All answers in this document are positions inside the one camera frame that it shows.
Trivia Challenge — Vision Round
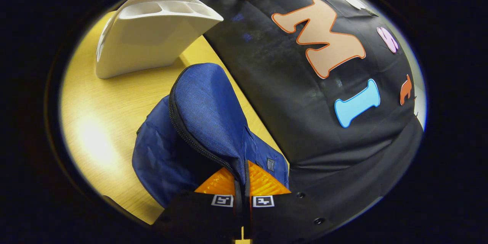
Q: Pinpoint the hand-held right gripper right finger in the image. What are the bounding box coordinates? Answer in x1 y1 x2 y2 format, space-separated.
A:
244 160 336 244

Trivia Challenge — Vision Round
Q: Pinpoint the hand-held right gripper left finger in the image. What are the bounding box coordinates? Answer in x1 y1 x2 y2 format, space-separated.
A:
152 167 243 244

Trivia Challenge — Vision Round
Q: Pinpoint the blue schoolbag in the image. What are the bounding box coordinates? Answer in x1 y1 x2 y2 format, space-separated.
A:
132 63 290 208

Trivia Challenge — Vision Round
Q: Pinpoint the white bookshelf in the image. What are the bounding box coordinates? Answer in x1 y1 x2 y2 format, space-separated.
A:
95 0 224 80

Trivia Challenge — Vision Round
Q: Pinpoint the black backdrop cloth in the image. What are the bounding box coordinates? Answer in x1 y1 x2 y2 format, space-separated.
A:
179 0 424 237

